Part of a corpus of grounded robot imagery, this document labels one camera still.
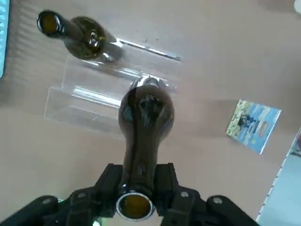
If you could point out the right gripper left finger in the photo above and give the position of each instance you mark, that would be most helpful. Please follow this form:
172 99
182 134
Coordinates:
82 207

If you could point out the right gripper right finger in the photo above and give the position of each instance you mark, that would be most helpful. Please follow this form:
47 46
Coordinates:
188 209

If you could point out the dark green glass wine bottle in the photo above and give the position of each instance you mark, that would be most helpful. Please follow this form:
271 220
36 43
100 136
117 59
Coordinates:
82 40
141 131

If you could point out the clear acrylic stepped shelf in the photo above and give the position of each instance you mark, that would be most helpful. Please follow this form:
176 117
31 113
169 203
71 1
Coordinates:
77 110

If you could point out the blue printed packet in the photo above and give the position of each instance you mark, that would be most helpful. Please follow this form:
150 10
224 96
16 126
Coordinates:
251 127

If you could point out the light blue plastic basket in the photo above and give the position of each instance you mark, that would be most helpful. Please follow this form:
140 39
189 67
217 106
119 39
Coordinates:
7 35

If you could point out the aluminium table edge rail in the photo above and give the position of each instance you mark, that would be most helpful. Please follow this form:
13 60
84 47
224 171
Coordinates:
278 179

